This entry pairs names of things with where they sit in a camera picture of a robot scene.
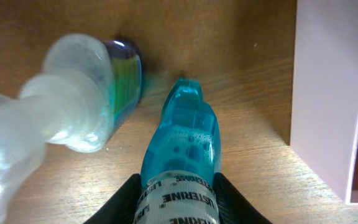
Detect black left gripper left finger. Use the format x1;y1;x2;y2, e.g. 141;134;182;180
84;174;142;224

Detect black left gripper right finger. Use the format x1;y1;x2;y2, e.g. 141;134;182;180
213;172;272;224

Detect blue mouthwash bottle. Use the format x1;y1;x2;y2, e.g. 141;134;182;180
134;79;221;224

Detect clear gel bottle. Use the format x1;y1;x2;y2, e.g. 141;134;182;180
0;34;142;223

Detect pink open box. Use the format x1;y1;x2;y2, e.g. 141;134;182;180
290;0;358;205

